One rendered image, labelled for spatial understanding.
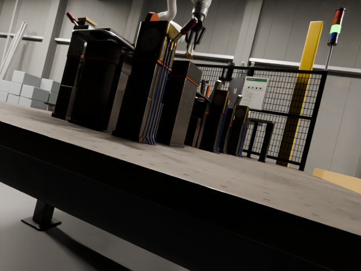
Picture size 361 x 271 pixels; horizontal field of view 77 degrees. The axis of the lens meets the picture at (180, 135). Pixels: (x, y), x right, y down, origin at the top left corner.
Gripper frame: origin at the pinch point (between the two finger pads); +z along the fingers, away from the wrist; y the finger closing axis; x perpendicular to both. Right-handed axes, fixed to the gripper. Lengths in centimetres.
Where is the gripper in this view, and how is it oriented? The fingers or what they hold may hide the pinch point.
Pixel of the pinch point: (190, 49)
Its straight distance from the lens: 147.3
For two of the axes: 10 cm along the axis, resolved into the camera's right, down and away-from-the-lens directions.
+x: 2.7, 0.5, 9.6
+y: 9.3, 2.4, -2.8
